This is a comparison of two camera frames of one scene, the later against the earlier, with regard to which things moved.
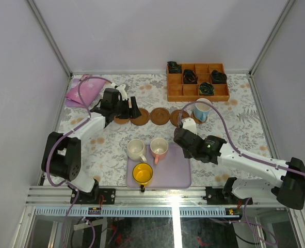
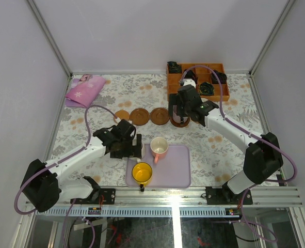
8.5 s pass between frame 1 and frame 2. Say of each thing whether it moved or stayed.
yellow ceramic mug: stayed
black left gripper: moved
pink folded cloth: stayed
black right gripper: moved
